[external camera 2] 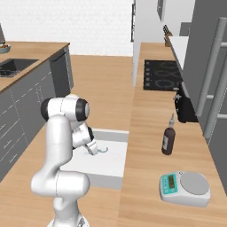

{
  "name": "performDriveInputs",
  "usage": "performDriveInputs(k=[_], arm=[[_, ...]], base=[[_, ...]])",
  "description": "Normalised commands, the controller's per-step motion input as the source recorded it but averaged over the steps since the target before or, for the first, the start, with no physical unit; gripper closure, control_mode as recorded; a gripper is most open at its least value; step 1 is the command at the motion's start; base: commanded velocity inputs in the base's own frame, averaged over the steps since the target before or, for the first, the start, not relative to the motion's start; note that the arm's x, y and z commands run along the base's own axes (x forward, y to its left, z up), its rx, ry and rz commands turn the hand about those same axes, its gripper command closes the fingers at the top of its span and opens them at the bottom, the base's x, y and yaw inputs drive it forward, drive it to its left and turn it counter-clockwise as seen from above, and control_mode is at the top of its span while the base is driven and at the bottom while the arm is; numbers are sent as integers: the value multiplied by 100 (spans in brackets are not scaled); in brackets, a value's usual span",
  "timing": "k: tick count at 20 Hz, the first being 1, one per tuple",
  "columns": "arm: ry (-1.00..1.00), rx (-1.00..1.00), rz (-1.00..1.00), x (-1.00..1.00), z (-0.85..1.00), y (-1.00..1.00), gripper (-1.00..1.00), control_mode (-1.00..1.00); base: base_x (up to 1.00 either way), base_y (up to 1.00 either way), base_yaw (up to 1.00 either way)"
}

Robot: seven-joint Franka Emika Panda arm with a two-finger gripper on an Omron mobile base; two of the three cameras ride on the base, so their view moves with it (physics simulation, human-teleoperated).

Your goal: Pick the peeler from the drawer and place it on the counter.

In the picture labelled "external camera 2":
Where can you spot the teal peeler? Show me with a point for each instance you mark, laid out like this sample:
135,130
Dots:
104,151

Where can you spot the dark sink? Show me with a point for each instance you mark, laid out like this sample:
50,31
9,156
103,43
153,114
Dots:
13,67

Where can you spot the black hob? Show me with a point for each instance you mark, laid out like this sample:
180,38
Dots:
161,75

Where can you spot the black toaster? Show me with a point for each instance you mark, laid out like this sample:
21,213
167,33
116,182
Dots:
186,108

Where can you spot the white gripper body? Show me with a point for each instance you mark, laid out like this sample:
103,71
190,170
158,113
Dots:
92,147

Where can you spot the dark brown sauce bottle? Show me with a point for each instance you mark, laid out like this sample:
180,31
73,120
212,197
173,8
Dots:
168,141

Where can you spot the white teal kitchen scale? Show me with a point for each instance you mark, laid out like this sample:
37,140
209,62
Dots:
189,186

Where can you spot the grey bowl with food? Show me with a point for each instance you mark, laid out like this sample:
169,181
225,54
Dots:
4,48

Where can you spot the wooden knife block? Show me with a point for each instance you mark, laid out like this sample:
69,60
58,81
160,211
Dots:
168,37

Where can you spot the grey island cupboards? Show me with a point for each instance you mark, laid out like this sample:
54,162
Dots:
20,118

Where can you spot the dark grey dishwasher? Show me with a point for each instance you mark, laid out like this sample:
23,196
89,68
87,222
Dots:
61,75

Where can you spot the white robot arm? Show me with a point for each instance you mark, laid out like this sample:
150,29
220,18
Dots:
56,139

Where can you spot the white open drawer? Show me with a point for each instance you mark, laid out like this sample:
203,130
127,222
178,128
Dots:
112,161

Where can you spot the white range hood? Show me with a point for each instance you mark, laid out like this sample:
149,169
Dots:
179,48

